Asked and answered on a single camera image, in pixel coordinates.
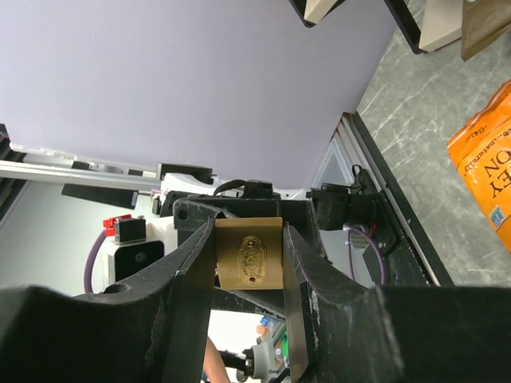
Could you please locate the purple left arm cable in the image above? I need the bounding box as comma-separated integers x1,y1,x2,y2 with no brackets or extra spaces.
84,231,107,298

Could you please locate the brown pretzel snack bag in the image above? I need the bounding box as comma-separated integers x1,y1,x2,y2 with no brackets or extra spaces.
461,0,510,61

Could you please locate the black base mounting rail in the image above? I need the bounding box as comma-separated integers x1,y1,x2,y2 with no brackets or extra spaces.
311,111,456,288

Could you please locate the large brass padlock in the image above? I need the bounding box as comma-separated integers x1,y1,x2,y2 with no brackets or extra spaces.
214,217,283,290

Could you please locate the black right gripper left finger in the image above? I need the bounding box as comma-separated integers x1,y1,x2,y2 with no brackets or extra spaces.
1,221,215,382

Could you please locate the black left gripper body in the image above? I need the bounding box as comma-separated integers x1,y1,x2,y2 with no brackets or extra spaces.
173,197,323,315

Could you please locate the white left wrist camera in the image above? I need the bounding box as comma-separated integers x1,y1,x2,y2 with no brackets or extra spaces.
99,215,178,289

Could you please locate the orange Kettle chips bag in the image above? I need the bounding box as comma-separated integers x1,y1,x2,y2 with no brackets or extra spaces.
447,81,510,250

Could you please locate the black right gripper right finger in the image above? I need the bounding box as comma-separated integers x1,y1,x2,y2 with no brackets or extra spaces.
283,225,510,382

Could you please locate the beige black shelf rack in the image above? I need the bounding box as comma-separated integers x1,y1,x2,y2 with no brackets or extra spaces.
290,1,461,56

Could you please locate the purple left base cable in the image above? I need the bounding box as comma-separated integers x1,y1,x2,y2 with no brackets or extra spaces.
345,225,390,286

